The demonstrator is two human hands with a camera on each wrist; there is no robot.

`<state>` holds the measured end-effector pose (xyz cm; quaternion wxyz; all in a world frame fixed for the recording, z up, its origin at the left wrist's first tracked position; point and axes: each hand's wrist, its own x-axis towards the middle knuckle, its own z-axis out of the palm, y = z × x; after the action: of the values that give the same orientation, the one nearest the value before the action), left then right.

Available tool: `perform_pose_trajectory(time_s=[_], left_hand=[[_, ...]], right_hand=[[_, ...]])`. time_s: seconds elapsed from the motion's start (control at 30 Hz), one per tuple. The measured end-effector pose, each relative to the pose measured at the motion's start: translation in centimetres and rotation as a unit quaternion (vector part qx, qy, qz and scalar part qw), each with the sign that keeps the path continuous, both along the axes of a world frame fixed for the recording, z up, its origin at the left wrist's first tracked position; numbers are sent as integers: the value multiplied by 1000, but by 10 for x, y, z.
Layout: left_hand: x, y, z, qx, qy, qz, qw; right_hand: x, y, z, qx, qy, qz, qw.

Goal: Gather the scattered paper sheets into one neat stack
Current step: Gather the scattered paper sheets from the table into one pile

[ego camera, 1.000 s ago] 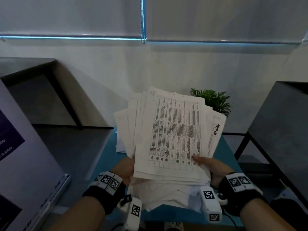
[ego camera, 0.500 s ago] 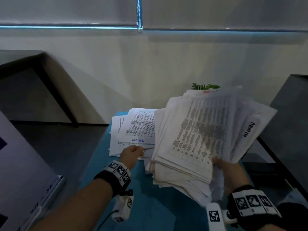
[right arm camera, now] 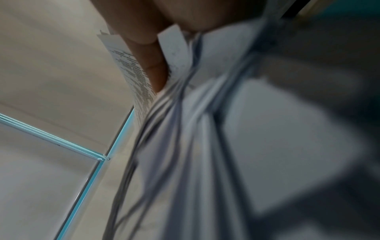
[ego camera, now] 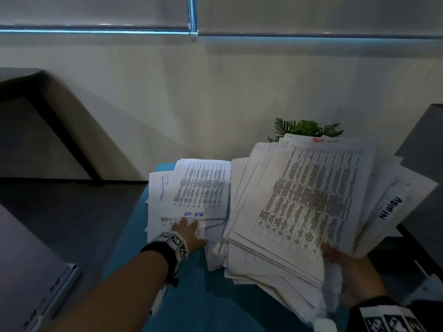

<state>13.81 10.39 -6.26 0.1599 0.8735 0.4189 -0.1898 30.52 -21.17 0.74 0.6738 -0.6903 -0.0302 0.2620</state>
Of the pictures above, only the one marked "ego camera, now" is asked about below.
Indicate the person's right hand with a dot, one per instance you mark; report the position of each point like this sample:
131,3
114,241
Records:
360,280

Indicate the stack of collected papers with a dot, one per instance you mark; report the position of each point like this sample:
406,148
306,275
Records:
304,203

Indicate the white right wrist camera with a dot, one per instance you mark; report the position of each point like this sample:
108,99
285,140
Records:
325,325

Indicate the green potted fern plant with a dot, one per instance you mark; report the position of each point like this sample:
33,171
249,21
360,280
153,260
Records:
304,127

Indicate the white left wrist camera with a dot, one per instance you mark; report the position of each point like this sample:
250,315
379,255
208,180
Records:
157,300

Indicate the person's left forearm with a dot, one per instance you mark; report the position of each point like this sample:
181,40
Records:
114,293

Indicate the person's left hand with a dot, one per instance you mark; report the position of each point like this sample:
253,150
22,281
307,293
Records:
192,238

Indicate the paper sheet with blue handwriting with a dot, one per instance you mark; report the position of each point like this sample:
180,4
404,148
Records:
204,183

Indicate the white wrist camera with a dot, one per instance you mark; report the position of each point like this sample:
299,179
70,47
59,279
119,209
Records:
157,300
325,325

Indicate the dark grey black-framed desk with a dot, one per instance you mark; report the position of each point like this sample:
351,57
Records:
17,77

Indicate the person's black trouser leg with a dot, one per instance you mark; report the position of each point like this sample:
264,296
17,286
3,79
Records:
431,318

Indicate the printed papers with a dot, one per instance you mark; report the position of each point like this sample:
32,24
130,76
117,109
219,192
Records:
157,190

